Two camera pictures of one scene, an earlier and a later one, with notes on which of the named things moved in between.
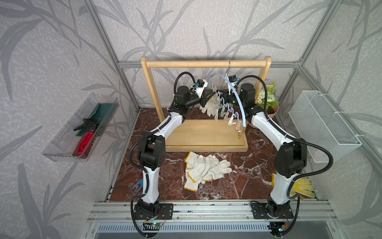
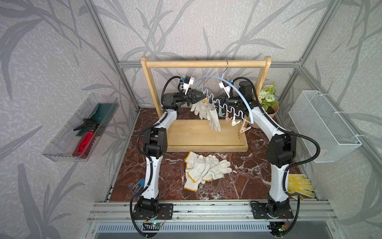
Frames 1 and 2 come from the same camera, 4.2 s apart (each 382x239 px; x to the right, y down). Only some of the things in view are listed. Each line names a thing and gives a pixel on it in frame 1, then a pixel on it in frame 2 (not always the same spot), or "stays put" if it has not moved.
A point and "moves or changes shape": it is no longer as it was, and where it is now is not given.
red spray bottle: x=83 y=148 stays put
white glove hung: x=215 y=169 -> x=214 y=119
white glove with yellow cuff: x=197 y=165 stays put
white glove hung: x=212 y=106 moves or changes shape
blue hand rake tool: x=141 y=182 stays put
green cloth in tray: x=103 y=115 stays put
